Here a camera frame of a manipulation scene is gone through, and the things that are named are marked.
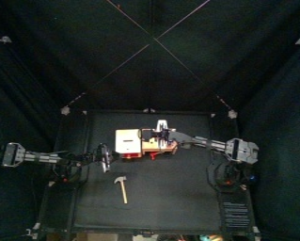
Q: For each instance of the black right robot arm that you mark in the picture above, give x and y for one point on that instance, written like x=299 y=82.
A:
x=224 y=146

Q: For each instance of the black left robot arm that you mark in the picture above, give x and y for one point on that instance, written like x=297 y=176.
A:
x=35 y=156

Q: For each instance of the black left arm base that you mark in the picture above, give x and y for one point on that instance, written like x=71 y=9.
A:
x=65 y=174

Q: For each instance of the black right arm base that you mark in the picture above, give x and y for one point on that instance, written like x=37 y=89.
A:
x=229 y=177

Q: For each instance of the wooden toy workbench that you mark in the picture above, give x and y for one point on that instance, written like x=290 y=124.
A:
x=157 y=148

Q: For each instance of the red toy tool piece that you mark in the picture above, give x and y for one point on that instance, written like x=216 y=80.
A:
x=154 y=155

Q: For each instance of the white wooden toy box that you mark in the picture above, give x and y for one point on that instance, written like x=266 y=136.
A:
x=129 y=141

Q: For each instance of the white text label sticker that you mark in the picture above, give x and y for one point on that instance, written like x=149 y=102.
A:
x=236 y=214

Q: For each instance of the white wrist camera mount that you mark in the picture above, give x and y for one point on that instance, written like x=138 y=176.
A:
x=162 y=124

